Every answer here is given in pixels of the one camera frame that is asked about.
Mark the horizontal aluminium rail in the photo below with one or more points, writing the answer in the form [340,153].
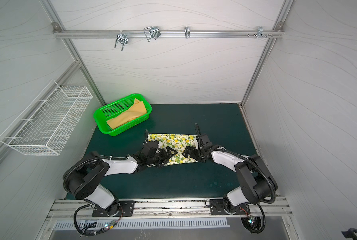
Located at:
[165,34]

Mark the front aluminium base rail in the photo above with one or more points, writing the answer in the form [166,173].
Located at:
[165,208]

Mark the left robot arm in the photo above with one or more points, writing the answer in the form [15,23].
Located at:
[83,180]

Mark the white wire basket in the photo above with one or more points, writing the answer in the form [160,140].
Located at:
[45,125]

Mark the right bolt bracket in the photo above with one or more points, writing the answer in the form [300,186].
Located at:
[259,34]

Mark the green plastic basket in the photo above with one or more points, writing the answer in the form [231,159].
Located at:
[112,111]

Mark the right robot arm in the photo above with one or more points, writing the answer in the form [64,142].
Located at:
[256,183]

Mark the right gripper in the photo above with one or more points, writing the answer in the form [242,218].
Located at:
[190,153]

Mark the yellow skirt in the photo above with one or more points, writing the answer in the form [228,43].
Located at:
[137,110]

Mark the white vent strip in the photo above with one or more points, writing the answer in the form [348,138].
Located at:
[133,224]

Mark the u-bolt clamp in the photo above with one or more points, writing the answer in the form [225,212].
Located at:
[121,40]
[152,32]

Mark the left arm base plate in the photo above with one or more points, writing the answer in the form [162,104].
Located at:
[126,208]

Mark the small metal hook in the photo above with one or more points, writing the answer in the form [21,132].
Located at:
[187,32]

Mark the left U-bolt clamp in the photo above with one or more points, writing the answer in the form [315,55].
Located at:
[121,40]

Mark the middle U-bolt clamp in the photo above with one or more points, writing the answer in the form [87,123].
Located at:
[152,32]

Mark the lemon print skirt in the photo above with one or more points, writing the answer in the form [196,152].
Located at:
[177,143]

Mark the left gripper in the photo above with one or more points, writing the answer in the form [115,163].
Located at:
[165,158]

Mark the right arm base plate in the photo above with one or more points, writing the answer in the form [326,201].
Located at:
[217,207]

